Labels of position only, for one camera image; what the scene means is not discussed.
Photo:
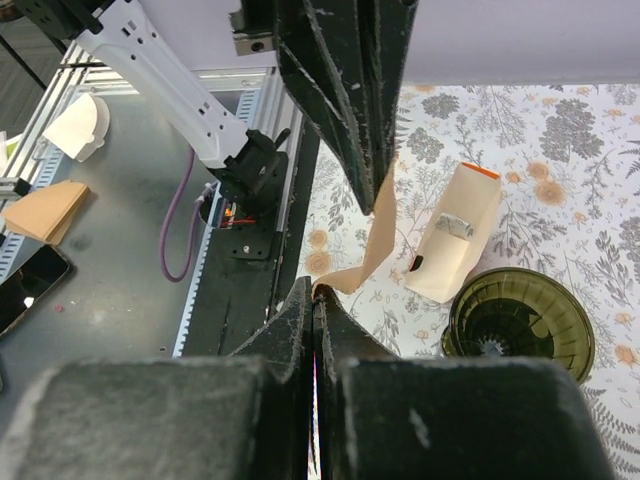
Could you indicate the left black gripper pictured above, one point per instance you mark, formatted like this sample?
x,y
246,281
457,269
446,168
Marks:
x,y
344,77

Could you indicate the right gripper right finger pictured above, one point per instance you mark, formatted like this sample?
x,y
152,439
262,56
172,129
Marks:
x,y
384,417

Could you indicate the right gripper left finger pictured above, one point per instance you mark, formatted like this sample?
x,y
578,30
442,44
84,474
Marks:
x,y
241,416

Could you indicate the dark glass dripper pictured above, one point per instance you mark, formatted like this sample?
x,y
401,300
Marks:
x,y
515,312

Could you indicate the brown paper coffee filter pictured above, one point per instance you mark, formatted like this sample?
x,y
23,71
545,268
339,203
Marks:
x,y
380,243

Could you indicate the orange coffee filter box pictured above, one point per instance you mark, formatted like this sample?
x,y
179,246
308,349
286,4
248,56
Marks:
x,y
456,234

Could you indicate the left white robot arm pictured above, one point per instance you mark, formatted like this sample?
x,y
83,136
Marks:
x,y
122,36

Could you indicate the brown paper filter stack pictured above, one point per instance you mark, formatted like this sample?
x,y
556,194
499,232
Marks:
x,y
46,214

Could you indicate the white paper filter stack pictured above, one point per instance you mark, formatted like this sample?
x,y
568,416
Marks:
x,y
80,130

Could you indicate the black smartphone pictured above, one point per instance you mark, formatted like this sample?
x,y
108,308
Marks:
x,y
31,282

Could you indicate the black mounting base plate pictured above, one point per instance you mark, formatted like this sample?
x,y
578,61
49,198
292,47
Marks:
x,y
252,260

